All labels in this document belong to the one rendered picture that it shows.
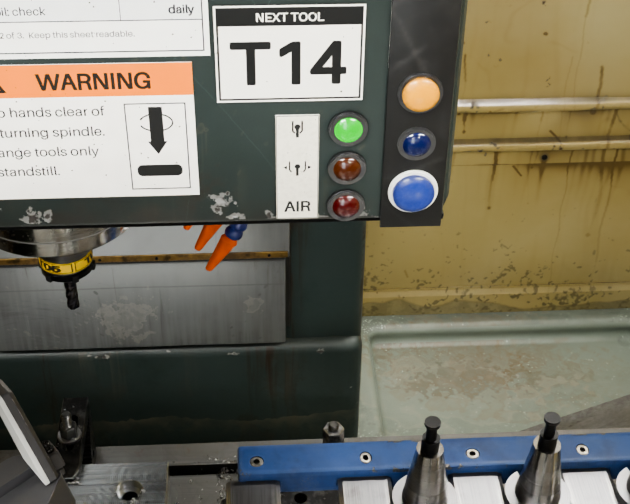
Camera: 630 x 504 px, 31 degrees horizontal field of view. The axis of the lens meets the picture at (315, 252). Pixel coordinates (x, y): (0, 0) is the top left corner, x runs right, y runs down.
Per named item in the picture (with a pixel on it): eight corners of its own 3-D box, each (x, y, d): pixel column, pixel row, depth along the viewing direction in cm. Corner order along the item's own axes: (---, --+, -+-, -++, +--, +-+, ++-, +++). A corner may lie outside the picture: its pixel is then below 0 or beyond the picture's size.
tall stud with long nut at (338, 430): (342, 500, 151) (345, 431, 143) (322, 500, 151) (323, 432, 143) (341, 484, 153) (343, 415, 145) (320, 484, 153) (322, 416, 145)
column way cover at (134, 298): (294, 349, 174) (294, 44, 143) (-21, 359, 172) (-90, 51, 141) (292, 327, 178) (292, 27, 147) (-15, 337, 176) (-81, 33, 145)
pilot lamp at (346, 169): (362, 183, 80) (363, 157, 79) (331, 184, 80) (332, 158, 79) (361, 178, 81) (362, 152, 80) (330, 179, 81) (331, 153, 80)
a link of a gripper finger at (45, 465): (-21, 379, 61) (25, 461, 64) (1, 404, 59) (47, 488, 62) (5, 363, 62) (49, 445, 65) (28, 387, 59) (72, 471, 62)
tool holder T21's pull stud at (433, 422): (438, 441, 106) (441, 415, 104) (439, 455, 105) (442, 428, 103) (420, 441, 106) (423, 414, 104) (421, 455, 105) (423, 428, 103)
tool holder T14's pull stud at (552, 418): (551, 435, 107) (556, 409, 105) (559, 448, 106) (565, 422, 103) (534, 439, 106) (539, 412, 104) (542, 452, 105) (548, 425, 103)
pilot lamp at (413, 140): (431, 159, 80) (434, 132, 78) (400, 160, 79) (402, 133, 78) (430, 154, 80) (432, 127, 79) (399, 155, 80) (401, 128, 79)
